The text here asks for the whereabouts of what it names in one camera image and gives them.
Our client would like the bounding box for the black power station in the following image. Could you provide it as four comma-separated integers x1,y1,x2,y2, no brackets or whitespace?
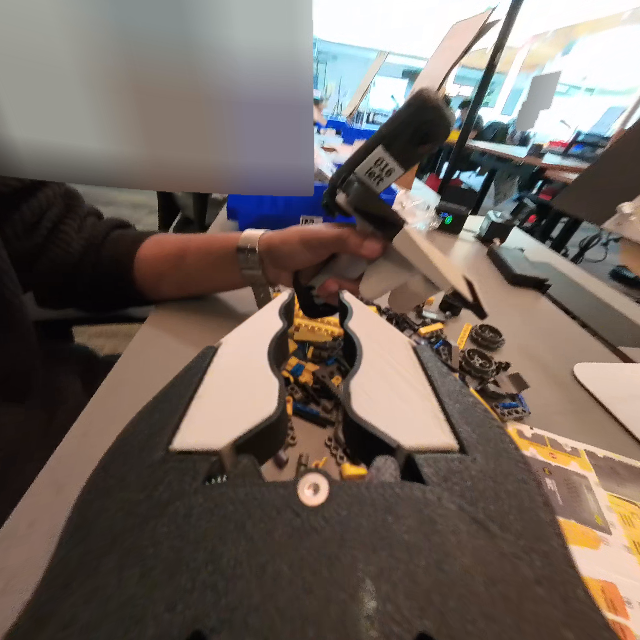
434,185,475,236

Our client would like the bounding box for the black desk pole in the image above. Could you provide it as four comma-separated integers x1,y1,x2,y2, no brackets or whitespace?
440,0,526,201

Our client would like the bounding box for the black office chair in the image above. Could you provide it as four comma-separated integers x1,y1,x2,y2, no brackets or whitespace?
156,191,212,233

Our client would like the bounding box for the black flat device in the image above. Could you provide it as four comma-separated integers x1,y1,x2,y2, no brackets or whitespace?
486,245,552,294

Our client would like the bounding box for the brown cardboard sheet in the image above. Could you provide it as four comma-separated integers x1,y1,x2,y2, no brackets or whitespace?
410,7,502,96

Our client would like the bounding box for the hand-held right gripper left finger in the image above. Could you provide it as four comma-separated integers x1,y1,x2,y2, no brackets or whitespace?
169,290,297,457

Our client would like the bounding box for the dark grey sprocket wheel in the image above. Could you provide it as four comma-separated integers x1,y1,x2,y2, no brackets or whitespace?
458,347,499,382
469,323,507,352

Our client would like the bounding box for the wooden background desk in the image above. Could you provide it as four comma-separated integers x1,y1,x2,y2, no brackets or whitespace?
450,139,601,183

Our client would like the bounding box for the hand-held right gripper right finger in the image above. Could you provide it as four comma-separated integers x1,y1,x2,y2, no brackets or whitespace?
341,291,461,454

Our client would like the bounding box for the silver wristwatch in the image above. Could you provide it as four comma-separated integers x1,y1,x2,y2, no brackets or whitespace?
236,228,274,310

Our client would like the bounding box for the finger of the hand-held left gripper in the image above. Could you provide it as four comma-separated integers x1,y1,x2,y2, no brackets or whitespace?
359,259,453,313
390,226,489,321

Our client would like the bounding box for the grey charger dock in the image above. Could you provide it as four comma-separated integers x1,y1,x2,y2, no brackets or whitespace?
476,209,523,244

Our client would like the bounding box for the pile of building brick pieces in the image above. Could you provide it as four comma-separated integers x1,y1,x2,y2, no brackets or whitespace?
276,294,532,482

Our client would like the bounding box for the clear plastic bag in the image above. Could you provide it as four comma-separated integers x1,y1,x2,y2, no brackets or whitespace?
394,177,442,232

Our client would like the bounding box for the yellow grey sticker sheet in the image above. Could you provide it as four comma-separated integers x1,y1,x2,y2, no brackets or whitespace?
506,421,640,640

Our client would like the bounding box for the blue plastic bin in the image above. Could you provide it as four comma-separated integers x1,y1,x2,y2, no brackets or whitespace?
226,184,402,232

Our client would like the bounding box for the person's left forearm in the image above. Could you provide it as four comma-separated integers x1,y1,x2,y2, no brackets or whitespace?
65,220,242,306

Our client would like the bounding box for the person's left hand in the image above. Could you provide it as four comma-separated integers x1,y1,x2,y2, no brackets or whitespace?
259,222,390,307

